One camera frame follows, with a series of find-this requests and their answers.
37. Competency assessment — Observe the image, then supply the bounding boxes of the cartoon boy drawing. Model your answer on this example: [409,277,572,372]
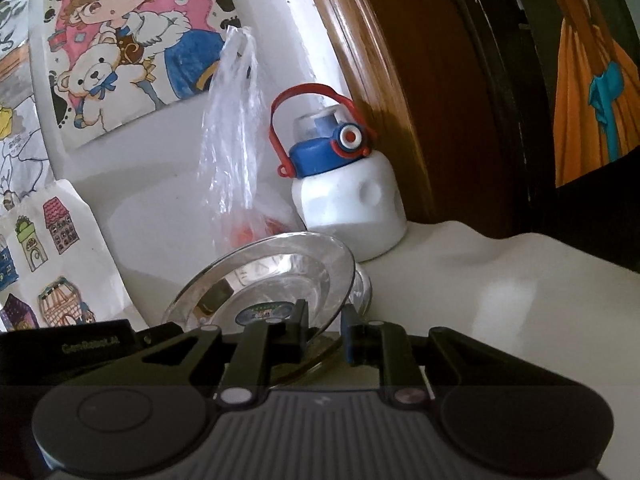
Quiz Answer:
[0,0,40,106]

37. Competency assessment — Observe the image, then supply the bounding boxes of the wooden door frame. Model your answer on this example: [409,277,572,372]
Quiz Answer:
[295,0,526,241]

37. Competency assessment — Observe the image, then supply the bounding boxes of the coloured houses drawing sheet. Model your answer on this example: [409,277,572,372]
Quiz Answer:
[0,177,147,333]

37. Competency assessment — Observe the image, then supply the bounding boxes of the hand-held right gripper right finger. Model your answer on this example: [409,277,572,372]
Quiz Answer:
[340,304,507,406]

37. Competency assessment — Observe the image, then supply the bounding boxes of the orange cloth with blue ribbon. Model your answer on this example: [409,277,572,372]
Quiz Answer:
[536,0,640,189]

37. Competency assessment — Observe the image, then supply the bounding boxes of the white water bottle blue lid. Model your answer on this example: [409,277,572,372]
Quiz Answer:
[269,83,408,262]

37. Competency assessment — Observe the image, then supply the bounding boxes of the girl with teddy bear drawing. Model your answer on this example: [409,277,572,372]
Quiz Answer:
[42,0,239,151]

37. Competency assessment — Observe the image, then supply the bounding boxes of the steel dish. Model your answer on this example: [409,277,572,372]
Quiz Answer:
[344,264,374,317]

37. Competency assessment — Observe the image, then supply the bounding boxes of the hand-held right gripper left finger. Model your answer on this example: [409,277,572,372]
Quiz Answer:
[99,299,311,406]

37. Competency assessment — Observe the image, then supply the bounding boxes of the clear plastic bag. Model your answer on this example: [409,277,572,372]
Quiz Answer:
[199,24,303,263]

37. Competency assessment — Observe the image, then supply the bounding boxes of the line drawing sheet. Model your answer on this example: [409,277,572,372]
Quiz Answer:
[0,104,52,211]

